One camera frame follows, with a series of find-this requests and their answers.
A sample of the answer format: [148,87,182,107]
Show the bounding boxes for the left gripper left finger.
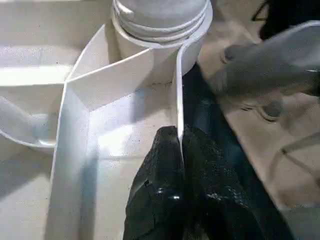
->
[123,126,186,240]

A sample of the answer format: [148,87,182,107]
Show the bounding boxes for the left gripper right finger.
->
[181,124,261,240]

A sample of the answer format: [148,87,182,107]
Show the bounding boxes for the white plastic table top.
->
[0,0,214,240]

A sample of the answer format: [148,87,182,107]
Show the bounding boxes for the white plastic table leg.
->
[111,0,210,47]

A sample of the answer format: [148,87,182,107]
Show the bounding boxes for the black work mat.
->
[181,62,296,240]

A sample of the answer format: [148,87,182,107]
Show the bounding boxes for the grey shoe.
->
[259,99,285,123]

